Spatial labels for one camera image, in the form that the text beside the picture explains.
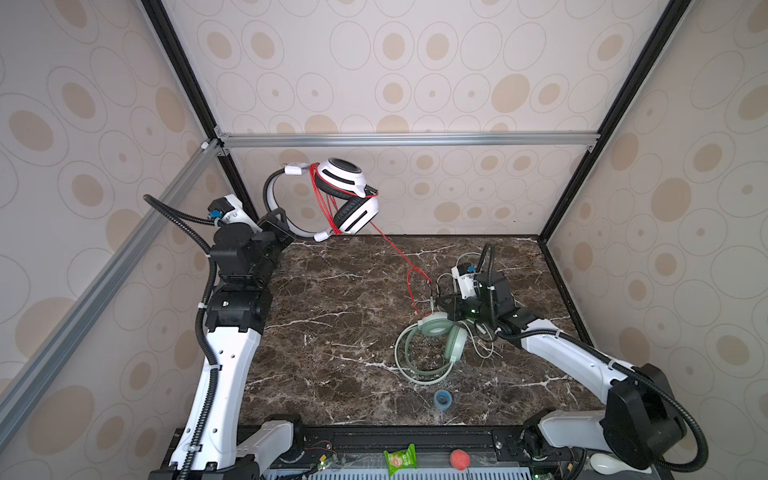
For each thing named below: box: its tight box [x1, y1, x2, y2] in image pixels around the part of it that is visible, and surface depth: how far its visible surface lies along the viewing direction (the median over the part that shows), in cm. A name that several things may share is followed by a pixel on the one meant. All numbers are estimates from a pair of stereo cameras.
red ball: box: [450, 449, 471, 471], surface depth 71 cm
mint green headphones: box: [404, 312, 468, 376], surface depth 87 cm
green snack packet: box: [383, 443, 417, 477], surface depth 72 cm
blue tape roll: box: [434, 389, 453, 410], surface depth 82 cm
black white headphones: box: [263, 157, 379, 242], surface depth 56 cm
